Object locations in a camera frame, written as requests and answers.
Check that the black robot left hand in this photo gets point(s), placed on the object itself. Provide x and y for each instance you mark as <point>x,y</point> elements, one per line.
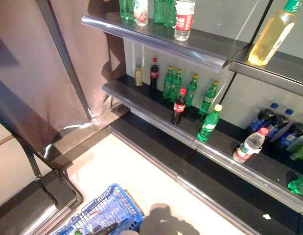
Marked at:
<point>107,230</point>

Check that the blue plastic shopping basket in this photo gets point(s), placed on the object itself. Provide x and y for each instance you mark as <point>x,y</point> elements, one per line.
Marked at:
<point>109,203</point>

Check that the clear water bottle red cap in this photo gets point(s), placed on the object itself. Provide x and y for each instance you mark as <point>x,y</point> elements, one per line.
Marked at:
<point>183,22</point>
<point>250,144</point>

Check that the green plastic soda bottle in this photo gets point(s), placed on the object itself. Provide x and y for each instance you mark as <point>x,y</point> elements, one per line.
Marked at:
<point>210,122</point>
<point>191,89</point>
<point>177,84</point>
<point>131,11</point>
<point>299,186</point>
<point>123,9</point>
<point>76,232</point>
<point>208,98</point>
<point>167,83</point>
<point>170,13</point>
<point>159,11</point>

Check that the dark glossy base plinth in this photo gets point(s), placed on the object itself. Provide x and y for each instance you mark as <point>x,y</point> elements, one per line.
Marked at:
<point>75,144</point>

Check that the red label cola bottle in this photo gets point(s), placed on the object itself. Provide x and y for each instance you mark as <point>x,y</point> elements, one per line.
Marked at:
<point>154,74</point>
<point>179,106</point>

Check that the olive tea bottle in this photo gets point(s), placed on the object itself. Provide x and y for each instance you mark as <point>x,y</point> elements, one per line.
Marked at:
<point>138,74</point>

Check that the white paper scrap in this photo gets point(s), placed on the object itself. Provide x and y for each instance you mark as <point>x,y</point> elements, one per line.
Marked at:
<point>266,216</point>

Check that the large blue cap cola bottle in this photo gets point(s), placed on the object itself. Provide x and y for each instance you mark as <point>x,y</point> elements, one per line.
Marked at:
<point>260,121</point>
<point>276,126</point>
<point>290,135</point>

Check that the brown backdrop sheet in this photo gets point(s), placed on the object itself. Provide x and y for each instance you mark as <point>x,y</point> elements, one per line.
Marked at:
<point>24,49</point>

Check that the clear bottle red white label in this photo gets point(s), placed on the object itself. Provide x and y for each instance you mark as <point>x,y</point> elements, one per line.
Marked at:
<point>141,13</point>

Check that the yellow tea bottle green cap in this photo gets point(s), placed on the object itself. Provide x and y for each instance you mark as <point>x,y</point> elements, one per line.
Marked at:
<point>273,34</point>

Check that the black angled metal frame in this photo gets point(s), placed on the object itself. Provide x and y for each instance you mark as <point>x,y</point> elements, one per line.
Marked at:
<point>51,168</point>

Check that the black metal frame post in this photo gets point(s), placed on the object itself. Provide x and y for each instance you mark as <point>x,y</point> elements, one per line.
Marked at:
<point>62,50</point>

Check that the black shelf upright post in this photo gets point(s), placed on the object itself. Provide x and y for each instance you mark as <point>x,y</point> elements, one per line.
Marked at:
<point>262,22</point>

